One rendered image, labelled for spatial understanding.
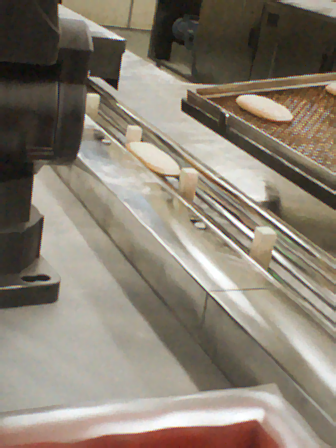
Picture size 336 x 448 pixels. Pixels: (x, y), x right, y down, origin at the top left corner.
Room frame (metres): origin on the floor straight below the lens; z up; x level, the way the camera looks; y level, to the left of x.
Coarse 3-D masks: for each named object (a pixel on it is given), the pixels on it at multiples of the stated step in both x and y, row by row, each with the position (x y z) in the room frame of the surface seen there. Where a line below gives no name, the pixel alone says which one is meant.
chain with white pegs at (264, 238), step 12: (96, 96) 0.94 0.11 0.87; (96, 108) 0.94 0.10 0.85; (96, 120) 0.94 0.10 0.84; (132, 132) 0.81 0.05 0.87; (192, 168) 0.70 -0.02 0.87; (168, 180) 0.74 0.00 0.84; (180, 180) 0.69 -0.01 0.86; (192, 180) 0.69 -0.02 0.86; (192, 192) 0.69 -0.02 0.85; (264, 228) 0.57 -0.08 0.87; (264, 240) 0.56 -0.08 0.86; (252, 252) 0.57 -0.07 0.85; (264, 252) 0.56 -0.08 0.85
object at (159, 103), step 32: (128, 96) 1.20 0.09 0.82; (160, 96) 1.25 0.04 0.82; (160, 128) 1.04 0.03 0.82; (192, 128) 1.07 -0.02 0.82; (224, 160) 0.93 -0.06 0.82; (256, 160) 0.96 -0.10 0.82; (256, 192) 0.82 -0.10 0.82; (288, 192) 0.84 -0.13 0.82; (224, 224) 0.70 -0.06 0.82; (320, 224) 0.75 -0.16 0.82
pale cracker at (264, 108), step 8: (240, 96) 0.92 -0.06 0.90; (248, 96) 0.91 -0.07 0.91; (256, 96) 0.91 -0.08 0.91; (240, 104) 0.90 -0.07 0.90; (248, 104) 0.88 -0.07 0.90; (256, 104) 0.88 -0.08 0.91; (264, 104) 0.88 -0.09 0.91; (272, 104) 0.88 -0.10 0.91; (256, 112) 0.86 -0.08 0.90; (264, 112) 0.85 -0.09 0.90; (272, 112) 0.85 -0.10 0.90; (280, 112) 0.85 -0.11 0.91; (288, 112) 0.86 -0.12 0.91; (272, 120) 0.84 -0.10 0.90; (280, 120) 0.84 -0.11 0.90; (288, 120) 0.84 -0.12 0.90
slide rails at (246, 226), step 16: (112, 112) 0.95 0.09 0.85; (160, 176) 0.72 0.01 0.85; (176, 176) 0.73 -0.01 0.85; (176, 192) 0.68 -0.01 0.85; (208, 192) 0.70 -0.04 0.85; (224, 208) 0.66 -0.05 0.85; (240, 224) 0.63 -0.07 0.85; (256, 224) 0.63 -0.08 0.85; (272, 256) 0.57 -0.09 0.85; (288, 256) 0.57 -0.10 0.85; (272, 272) 0.53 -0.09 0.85; (288, 272) 0.55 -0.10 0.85; (304, 272) 0.54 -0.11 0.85; (288, 288) 0.51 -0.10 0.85; (320, 288) 0.52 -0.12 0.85
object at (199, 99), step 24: (192, 96) 0.91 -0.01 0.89; (216, 96) 0.93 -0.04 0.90; (288, 96) 0.95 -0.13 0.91; (312, 96) 0.96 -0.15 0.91; (240, 120) 0.81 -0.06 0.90; (264, 120) 0.85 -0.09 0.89; (264, 144) 0.76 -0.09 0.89; (288, 144) 0.77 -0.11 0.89; (312, 144) 0.77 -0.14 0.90; (312, 168) 0.69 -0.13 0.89
